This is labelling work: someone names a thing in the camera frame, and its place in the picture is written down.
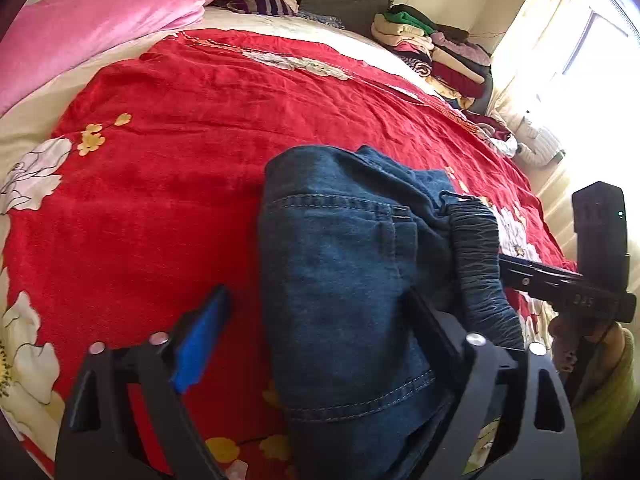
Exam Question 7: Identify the blue denim lace-trimmed pants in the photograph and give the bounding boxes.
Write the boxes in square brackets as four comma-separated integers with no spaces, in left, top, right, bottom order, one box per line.
[258,145,524,479]

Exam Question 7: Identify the right hand holding gripper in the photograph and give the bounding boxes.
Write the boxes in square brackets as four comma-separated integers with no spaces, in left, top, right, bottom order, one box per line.
[549,313,626,404]

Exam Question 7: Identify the white plush toy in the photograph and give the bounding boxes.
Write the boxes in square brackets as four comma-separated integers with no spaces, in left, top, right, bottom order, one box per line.
[514,114,565,168]

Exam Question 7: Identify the red floral bed cover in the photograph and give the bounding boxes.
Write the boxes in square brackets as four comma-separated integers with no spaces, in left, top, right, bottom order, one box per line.
[1,29,566,479]

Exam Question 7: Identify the cream window curtain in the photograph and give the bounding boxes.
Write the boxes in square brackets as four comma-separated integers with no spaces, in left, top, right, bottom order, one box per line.
[492,0,639,288]

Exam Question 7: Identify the stack of folded clothes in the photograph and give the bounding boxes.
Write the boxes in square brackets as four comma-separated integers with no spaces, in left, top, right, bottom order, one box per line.
[371,4,518,158]

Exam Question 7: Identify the beige bed sheet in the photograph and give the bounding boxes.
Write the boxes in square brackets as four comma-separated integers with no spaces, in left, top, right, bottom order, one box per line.
[1,8,435,174]

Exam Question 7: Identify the pink folded quilt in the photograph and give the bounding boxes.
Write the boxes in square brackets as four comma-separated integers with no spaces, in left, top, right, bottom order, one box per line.
[1,0,205,113]

